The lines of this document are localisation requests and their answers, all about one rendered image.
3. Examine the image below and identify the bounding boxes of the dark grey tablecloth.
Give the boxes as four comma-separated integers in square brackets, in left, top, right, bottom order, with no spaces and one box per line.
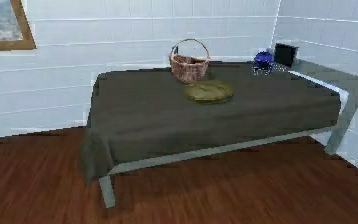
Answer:
[78,61,342,188]

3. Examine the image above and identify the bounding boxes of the olive green round plate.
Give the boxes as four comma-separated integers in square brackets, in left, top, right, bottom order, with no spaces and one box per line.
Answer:
[183,79,235,105]

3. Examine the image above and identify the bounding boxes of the blue round pot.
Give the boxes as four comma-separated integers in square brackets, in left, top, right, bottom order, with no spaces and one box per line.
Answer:
[252,50,275,75]

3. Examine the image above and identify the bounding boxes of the black box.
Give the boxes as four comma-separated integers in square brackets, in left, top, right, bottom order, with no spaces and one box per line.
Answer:
[273,42,299,68]

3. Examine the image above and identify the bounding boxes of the pale grey table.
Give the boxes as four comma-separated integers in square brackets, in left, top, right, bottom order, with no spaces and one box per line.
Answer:
[98,59,358,209]

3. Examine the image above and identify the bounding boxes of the wooden framed picture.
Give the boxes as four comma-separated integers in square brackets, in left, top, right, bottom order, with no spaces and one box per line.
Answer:
[0,0,37,52]

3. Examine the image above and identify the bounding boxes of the wicker basket with handle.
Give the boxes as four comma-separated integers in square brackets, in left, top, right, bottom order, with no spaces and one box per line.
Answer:
[169,38,211,84]

